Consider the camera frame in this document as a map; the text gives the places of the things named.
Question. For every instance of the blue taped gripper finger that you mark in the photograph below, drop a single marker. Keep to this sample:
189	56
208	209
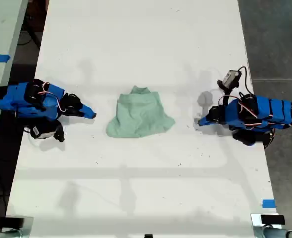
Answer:
204	118
87	109
204	122
87	115

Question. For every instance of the pale green T-shirt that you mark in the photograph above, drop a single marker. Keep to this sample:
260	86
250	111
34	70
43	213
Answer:
138	116

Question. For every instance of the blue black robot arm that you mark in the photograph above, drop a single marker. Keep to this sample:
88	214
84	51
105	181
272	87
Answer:
14	101
272	111

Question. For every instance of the pale side table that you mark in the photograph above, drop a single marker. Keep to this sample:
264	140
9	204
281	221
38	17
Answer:
2	27

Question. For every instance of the small blue tape square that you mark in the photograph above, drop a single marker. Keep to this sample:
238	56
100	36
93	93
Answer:
268	203

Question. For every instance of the small black box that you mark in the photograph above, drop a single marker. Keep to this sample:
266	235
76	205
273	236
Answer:
272	219
13	221

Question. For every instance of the black camera stalk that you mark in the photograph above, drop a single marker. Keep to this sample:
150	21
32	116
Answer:
59	131
226	89

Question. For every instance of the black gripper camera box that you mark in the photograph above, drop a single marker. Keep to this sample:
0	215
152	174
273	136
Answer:
231	78
43	131

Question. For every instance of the silver metal bracket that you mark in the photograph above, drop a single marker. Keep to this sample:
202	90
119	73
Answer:
256	226
28	226

